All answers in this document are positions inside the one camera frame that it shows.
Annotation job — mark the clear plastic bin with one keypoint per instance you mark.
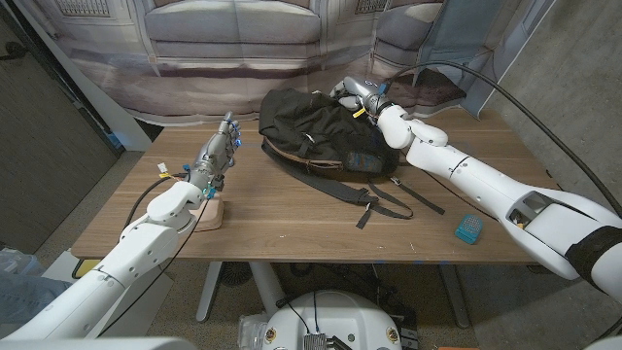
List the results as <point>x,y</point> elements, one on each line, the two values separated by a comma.
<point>17,262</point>

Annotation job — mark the grey slanted table leg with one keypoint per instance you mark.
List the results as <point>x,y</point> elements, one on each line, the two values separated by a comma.
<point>454,296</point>

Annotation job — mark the white slanted table leg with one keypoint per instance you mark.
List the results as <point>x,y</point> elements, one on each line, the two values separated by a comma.
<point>209,291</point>

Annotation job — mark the black backpack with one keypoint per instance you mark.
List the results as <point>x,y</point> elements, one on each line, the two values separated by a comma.
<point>311,126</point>

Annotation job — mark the white table centre column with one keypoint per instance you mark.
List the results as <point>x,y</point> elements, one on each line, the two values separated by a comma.
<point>267,291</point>

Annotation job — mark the white backdrop stand post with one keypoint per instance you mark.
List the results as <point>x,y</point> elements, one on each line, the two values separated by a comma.
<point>131,136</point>

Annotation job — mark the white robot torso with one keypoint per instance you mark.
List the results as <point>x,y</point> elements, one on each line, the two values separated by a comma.
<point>340,321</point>

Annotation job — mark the black round floor fan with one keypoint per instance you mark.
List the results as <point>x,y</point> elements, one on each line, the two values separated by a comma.
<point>235,273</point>

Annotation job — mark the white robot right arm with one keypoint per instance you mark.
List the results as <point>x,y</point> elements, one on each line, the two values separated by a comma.
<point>486,185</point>

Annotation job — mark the clear plastic bag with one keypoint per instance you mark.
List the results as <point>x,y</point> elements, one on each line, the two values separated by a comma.
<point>250,333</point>

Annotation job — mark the person's leg in jeans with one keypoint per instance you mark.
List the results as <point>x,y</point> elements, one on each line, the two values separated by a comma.
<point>24,296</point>

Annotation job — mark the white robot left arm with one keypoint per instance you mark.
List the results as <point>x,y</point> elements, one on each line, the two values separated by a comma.
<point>131,248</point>

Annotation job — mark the black equipment box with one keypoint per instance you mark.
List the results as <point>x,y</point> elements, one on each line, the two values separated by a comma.
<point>405,325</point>

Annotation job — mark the small teal box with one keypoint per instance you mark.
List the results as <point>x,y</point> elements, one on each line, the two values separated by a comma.
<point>469,228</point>

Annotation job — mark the printed sofa room backdrop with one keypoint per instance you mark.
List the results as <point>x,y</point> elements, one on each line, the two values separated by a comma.
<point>194,63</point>

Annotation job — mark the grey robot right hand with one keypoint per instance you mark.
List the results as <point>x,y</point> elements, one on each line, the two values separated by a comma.
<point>362,92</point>

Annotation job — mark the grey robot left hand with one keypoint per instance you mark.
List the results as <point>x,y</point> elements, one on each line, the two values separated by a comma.
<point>216,155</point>

